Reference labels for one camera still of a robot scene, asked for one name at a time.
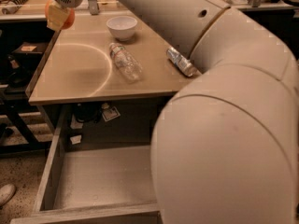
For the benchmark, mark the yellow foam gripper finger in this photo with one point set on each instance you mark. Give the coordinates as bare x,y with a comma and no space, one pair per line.
57,16

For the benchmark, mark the orange fruit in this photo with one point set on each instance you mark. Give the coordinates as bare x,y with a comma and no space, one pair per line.
70,20

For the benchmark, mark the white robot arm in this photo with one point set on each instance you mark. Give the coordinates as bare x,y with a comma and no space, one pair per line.
224,149

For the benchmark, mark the grey wooden open drawer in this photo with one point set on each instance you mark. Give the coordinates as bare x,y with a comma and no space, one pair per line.
105,178

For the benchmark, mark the black box with label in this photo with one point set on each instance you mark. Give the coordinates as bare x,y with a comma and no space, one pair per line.
30,51

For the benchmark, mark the white ceramic bowl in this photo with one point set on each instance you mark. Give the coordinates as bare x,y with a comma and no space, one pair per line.
122,27

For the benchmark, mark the clear plastic water bottle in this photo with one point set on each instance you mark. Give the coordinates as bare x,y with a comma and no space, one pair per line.
125,62

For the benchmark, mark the silver crushed soda can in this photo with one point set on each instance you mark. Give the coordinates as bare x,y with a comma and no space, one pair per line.
180,62

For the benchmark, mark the white shoe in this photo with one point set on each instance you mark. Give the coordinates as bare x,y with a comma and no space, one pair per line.
6,193

